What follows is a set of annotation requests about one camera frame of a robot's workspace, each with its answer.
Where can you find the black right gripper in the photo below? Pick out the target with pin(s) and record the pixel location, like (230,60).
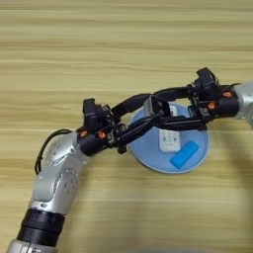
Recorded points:
(224,105)

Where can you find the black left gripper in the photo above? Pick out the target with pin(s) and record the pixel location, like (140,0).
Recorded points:
(94,143)

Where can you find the small silver black cube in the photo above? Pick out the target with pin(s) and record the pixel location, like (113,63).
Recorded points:
(156,104)

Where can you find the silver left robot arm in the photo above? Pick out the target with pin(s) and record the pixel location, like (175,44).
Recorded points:
(56,184)

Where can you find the white remote control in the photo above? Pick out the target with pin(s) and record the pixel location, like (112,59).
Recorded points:
(169,141)

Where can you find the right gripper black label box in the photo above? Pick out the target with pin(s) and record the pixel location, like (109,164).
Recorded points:
(206,84)

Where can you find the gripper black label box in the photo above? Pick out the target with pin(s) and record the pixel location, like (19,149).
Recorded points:
(94,115)
(206,84)

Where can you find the light blue round plate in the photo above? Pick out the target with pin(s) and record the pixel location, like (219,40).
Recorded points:
(148,151)

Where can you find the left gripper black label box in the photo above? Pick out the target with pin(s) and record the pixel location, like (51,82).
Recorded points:
(94,115)

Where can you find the blue rectangular block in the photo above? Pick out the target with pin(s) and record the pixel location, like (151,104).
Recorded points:
(184,154)

